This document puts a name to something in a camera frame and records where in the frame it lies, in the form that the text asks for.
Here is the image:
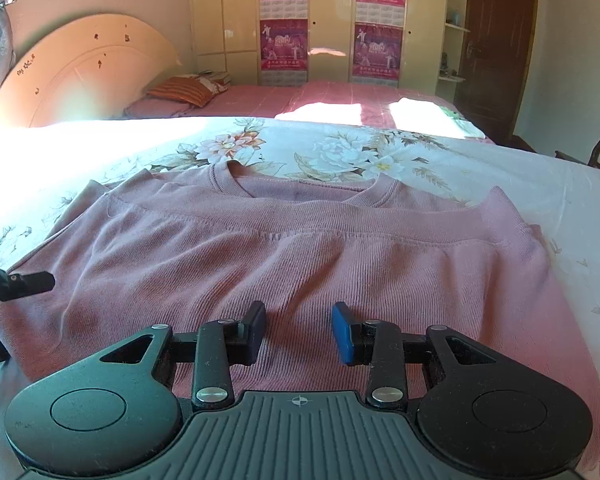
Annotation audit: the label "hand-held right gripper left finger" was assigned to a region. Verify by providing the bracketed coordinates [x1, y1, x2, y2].
[97, 301, 267, 411]

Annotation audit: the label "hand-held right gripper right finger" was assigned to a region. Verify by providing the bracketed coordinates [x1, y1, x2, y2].
[331, 301, 502, 411]

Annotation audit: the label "pink knit sweater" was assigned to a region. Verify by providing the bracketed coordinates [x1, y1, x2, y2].
[0, 159, 600, 472]

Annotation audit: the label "cream wooden headboard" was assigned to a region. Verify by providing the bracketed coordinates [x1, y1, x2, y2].
[0, 14, 184, 129]

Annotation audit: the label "pink bed sheet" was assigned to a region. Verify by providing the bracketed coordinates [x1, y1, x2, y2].
[124, 79, 497, 145]

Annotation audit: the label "white folded cloth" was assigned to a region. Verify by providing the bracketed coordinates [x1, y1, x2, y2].
[394, 99, 487, 140]

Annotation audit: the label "striped pillow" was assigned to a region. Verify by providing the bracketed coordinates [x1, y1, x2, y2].
[146, 75, 217, 109]

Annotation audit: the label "floral blanket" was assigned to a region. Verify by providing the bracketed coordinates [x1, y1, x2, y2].
[0, 116, 600, 480]

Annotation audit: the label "patterned pillow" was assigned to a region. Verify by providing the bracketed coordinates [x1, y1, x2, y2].
[196, 71, 232, 95]

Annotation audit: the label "cream wardrobe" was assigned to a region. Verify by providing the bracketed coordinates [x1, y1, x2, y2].
[189, 0, 476, 97]

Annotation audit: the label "cream corner shelves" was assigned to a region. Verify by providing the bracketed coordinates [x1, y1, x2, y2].
[437, 0, 476, 86]

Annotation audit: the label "brown wooden door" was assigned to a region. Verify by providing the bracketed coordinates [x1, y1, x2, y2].
[454, 0, 539, 147]

